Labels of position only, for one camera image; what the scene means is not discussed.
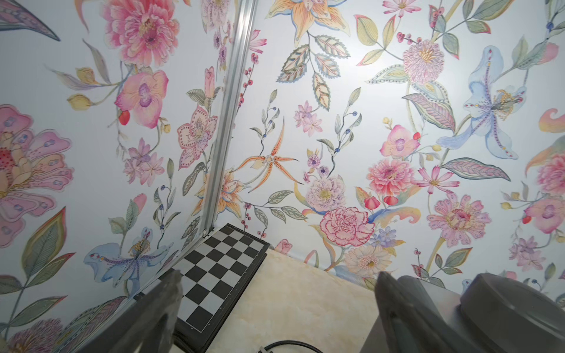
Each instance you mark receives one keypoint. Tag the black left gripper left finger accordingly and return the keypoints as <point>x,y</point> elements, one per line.
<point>148,325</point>

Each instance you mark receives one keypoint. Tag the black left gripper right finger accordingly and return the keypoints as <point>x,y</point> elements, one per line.
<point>411,321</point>

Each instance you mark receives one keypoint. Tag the silver grey coffee machine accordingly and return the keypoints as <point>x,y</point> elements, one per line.
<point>494,314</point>

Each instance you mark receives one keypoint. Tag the black white chessboard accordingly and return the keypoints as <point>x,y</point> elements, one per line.
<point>215,273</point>

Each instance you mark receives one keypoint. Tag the left aluminium corner post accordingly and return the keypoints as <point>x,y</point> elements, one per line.
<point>243,26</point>

